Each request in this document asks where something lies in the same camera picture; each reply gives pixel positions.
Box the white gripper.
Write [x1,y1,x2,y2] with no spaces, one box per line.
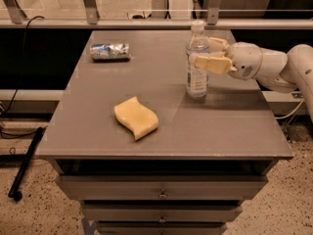
[189,37,262,80]

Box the clear plastic water bottle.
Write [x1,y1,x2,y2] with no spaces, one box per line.
[186,21,209,100]

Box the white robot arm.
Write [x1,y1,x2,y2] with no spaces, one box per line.
[189,37,313,120]

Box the yellow wavy sponge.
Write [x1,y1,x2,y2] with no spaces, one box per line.
[113,97,158,140]

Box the crushed silver blue can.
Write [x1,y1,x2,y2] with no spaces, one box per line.
[90,43,130,61]

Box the grey drawer cabinet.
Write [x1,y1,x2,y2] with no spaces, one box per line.
[34,29,295,235]

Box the top grey drawer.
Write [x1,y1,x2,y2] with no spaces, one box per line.
[56,175,268,201]

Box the grey drawer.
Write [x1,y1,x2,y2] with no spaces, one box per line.
[97,222,227,235]
[56,175,268,201]
[82,203,243,222]

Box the middle grey drawer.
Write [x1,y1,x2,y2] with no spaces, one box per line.
[82,203,243,222]

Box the bottom grey drawer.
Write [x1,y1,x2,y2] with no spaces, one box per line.
[97,222,227,235]

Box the black rod on floor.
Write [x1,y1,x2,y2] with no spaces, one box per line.
[8,127,44,202]

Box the metal railing frame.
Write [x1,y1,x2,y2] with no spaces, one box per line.
[0,0,313,29]

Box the black cable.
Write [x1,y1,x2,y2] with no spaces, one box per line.
[0,15,47,140]

